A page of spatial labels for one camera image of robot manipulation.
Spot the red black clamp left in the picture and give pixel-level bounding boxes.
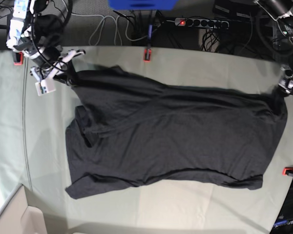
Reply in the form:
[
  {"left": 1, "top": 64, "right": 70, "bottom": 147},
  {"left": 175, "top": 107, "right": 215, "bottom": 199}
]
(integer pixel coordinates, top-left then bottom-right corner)
[{"left": 12, "top": 52, "right": 23, "bottom": 66}]

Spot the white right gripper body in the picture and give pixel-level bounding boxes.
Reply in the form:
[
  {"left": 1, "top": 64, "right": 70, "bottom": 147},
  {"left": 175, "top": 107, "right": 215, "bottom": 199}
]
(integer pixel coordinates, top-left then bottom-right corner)
[{"left": 30, "top": 49, "right": 85, "bottom": 96}]

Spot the black power strip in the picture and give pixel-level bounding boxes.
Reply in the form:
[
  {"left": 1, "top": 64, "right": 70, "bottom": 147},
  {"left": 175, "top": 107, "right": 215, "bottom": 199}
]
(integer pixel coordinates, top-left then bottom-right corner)
[{"left": 174, "top": 18, "right": 230, "bottom": 30}]

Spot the red black clamp middle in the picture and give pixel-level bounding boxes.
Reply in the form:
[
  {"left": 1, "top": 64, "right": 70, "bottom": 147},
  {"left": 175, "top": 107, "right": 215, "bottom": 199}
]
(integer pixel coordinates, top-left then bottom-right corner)
[{"left": 144, "top": 48, "right": 151, "bottom": 62}]

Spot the red black clamp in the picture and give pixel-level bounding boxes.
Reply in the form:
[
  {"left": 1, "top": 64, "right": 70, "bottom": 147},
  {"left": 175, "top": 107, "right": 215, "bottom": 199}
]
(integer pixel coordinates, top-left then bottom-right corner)
[
  {"left": 12, "top": 52, "right": 23, "bottom": 66},
  {"left": 144, "top": 48, "right": 151, "bottom": 62},
  {"left": 282, "top": 166, "right": 293, "bottom": 179}
]

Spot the black t-shirt with colourful print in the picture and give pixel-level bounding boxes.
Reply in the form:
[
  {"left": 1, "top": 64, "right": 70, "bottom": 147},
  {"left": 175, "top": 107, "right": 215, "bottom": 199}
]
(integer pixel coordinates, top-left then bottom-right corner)
[{"left": 65, "top": 67, "right": 288, "bottom": 199}]

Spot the red black clamp right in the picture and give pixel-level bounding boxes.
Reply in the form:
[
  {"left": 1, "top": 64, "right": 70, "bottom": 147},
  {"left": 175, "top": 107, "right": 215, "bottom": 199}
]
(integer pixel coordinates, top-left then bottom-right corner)
[{"left": 282, "top": 166, "right": 293, "bottom": 179}]

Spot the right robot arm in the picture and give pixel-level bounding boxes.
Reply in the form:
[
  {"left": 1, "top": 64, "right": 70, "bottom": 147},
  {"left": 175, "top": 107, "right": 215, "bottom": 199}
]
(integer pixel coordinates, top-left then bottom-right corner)
[{"left": 6, "top": 0, "right": 85, "bottom": 96}]

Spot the blue box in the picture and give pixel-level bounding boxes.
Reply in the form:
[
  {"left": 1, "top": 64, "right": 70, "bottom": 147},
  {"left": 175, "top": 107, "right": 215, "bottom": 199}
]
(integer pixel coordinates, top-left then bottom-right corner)
[{"left": 108, "top": 0, "right": 177, "bottom": 10}]

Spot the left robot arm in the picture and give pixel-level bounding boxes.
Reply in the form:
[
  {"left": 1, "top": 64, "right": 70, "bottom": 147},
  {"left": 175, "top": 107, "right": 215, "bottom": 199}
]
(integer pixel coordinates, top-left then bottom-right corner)
[{"left": 253, "top": 0, "right": 293, "bottom": 96}]

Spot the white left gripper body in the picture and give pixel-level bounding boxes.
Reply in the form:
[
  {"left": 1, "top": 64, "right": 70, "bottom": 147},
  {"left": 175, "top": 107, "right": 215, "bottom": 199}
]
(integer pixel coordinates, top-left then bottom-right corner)
[{"left": 278, "top": 64, "right": 293, "bottom": 96}]

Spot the white cable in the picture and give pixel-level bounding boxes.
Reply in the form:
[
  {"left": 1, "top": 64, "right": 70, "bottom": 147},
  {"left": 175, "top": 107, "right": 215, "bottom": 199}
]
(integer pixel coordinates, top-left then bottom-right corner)
[{"left": 70, "top": 9, "right": 147, "bottom": 46}]

